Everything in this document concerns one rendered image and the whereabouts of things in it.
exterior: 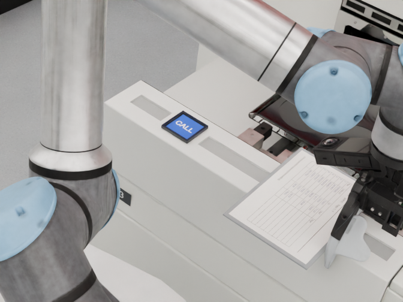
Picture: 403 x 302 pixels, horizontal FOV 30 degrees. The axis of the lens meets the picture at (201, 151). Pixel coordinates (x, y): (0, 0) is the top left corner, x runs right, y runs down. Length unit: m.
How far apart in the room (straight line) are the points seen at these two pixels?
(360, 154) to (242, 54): 0.30
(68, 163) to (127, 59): 2.04
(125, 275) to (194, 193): 0.17
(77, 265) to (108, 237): 0.54
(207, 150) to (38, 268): 0.39
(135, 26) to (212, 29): 2.46
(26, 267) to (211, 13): 0.38
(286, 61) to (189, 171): 0.46
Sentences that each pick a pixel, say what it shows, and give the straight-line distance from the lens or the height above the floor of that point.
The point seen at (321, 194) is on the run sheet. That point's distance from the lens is 1.16.
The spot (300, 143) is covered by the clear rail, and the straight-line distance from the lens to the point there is 1.35.
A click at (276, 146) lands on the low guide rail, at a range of 1.41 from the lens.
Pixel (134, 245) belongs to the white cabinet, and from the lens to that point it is 1.44.
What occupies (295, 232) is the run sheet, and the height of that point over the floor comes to 0.97.
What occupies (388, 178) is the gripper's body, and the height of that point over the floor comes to 1.10.
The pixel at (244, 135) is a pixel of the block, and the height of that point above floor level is 0.91.
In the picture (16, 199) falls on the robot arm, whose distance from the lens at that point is 0.95.
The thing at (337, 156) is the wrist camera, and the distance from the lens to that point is 1.05.
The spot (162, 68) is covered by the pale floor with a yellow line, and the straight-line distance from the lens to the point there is 3.01.
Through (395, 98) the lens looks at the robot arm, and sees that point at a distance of 0.93.
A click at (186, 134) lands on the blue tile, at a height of 0.96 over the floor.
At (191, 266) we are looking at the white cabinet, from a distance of 1.36.
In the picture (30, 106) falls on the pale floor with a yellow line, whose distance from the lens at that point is 2.80.
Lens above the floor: 1.76
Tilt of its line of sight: 42 degrees down
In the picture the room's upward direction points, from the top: 8 degrees clockwise
